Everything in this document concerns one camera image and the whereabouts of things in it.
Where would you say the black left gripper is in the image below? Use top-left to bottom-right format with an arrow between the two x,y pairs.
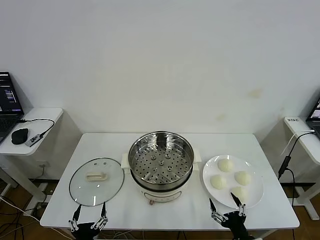
68,201 -> 109,240

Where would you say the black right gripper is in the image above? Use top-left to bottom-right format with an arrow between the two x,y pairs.
208,191 -> 251,240

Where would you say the white steamed baozi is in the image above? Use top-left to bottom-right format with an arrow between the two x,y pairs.
209,174 -> 227,190
229,186 -> 248,203
234,170 -> 252,186
216,158 -> 234,173

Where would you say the round glass pot lid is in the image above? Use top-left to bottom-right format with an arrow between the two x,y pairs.
69,156 -> 125,207

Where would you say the stainless steel steamer basket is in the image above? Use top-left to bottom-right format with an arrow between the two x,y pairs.
128,129 -> 195,185

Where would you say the white round plate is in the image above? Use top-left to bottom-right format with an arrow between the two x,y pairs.
202,154 -> 265,210

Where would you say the white electric cooking pot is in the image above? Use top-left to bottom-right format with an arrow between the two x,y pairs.
120,148 -> 202,206

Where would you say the grey usb hub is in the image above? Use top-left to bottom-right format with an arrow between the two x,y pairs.
25,133 -> 42,147

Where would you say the white side table with label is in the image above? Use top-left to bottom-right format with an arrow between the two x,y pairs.
259,116 -> 320,221

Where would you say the black computer mouse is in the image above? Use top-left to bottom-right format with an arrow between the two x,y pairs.
11,127 -> 30,145

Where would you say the white side table with mouse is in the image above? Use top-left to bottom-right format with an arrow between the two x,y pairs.
0,107 -> 83,210

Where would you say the black laptop with dark screen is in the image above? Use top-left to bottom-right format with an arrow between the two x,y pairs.
0,71 -> 25,146

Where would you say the white thin cable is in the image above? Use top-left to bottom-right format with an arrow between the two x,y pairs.
280,129 -> 316,156

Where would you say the black usb cable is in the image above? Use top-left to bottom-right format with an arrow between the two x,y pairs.
16,118 -> 55,138

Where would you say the black laptop with cables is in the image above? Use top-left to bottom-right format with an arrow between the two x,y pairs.
305,97 -> 320,140

